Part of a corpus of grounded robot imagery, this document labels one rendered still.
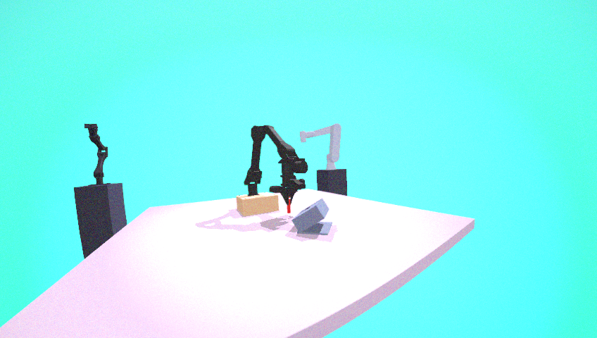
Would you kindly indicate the light blue sloped panel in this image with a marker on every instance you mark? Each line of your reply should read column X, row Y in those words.
column 308, row 220

